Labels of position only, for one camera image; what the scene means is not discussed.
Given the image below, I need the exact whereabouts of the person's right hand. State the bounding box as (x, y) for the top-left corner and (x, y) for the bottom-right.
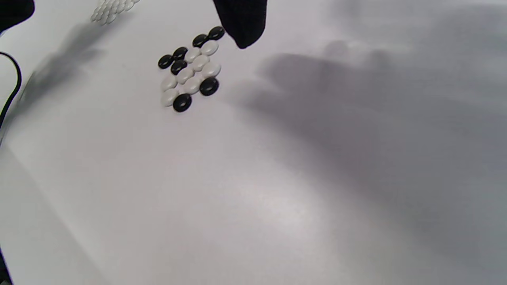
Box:
(213, 0), (269, 49)

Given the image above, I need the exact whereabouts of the person's left hand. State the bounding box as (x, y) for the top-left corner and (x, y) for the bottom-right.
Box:
(0, 0), (35, 34)

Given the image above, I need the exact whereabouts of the pile of mixed go stones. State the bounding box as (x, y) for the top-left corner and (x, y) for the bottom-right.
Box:
(158, 26), (225, 113)

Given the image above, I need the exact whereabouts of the cluster of white go stones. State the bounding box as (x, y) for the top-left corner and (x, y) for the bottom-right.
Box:
(90, 0), (141, 25)

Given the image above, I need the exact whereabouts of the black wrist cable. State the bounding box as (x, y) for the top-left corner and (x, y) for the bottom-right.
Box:
(0, 51), (22, 131)

